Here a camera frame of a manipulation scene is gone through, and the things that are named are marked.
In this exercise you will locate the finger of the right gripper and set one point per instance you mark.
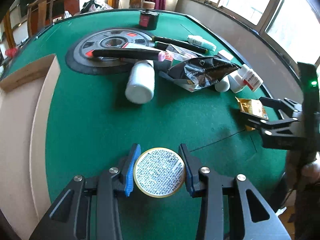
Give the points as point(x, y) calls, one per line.
point(287, 106)
point(285, 126)

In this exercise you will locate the black marker yellow caps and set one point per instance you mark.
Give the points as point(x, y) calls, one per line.
point(181, 44)

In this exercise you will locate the white medicine bottle red label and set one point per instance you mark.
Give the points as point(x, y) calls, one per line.
point(250, 78)

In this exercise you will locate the small white bottle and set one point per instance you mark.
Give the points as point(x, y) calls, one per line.
point(223, 85)

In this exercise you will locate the yellow round tin can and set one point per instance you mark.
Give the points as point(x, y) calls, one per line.
point(159, 172)

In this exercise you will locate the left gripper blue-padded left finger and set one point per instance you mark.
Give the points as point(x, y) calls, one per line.
point(69, 216)

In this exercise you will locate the wooden chair left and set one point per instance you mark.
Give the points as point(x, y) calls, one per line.
point(41, 7)

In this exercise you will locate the cardboard box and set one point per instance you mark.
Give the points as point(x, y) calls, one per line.
point(26, 96)

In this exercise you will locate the black marker green cap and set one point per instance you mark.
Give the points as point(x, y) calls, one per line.
point(166, 47)

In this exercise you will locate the large white plastic bottle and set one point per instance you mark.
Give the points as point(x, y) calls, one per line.
point(141, 83)

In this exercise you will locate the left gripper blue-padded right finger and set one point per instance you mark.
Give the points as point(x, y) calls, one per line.
point(250, 215)

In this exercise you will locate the black marker pink cap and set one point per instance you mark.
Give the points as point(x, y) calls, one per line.
point(130, 53)

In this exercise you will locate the yellow snack packet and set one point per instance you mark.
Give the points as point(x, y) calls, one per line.
point(251, 106)

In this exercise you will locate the black foil snack bag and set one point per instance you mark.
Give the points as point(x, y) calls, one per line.
point(199, 73)

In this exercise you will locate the window frame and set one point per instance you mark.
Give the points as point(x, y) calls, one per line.
point(291, 27)

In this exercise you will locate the pile of bags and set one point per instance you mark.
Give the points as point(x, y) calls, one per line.
point(93, 6)

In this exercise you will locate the round grey mahjong table console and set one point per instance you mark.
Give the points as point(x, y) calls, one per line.
point(79, 57)

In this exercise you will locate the white card on table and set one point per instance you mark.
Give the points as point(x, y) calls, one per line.
point(225, 55)

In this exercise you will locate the person right hand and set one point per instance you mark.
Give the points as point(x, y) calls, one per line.
point(311, 171)

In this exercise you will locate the mint tissue pack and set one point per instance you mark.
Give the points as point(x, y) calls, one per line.
point(201, 42)

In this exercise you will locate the black jar with cork lid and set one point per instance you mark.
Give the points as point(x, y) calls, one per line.
point(148, 19)

